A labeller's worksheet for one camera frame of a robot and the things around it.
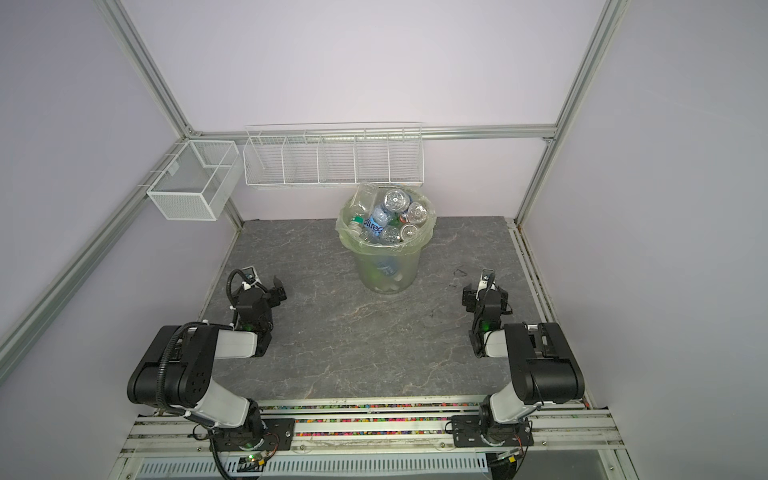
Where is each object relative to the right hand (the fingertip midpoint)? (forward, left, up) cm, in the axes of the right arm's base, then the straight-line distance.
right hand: (488, 288), depth 93 cm
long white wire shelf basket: (+37, +49, +25) cm, 67 cm away
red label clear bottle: (+10, +23, +23) cm, 34 cm away
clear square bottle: (+14, +38, +24) cm, 47 cm away
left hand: (0, +71, +3) cm, 71 cm away
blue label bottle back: (+11, +28, +27) cm, 41 cm away
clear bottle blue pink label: (+11, +34, +19) cm, 41 cm away
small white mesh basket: (+29, +97, +19) cm, 103 cm away
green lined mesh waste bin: (+8, +31, +18) cm, 37 cm away
